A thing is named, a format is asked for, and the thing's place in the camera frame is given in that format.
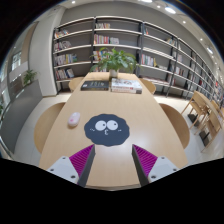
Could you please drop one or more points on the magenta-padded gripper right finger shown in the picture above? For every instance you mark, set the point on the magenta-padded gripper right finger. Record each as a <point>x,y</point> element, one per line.
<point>165,167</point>

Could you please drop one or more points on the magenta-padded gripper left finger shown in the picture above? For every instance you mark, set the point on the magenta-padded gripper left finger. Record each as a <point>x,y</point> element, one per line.
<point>60,166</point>

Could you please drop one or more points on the pale pink computer mouse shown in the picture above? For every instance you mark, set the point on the pale pink computer mouse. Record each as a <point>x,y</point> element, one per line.
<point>74,119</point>

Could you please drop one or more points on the dark cartoon-eyed mouse pad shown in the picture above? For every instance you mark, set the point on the dark cartoon-eyed mouse pad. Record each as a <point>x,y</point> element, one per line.
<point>106,135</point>

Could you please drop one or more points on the round-backed wooden chair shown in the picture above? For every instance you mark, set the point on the round-backed wooden chair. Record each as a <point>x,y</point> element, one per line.
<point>149,86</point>
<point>75,83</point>
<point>48,126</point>
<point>176,126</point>

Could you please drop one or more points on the book with red-lettered spine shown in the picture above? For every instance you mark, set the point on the book with red-lettered spine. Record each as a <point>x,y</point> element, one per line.
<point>126,90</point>

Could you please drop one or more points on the black hardcover book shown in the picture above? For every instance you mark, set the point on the black hardcover book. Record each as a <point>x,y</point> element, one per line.
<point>95,85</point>

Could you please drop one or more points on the white-covered book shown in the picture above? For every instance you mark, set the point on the white-covered book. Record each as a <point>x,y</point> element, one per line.
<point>126,83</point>

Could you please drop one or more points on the small green floor plant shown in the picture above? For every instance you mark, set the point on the small green floor plant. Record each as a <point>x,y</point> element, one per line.
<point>29,76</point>

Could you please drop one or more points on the green potted plant white pot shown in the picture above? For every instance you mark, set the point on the green potted plant white pot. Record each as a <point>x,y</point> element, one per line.
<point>115,60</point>

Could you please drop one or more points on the grey bookshelf unit with books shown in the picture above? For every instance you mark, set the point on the grey bookshelf unit with books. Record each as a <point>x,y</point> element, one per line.
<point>116,31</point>

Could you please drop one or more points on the group of ceiling lights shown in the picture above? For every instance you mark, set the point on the group of ceiling lights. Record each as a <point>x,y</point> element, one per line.
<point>170,10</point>

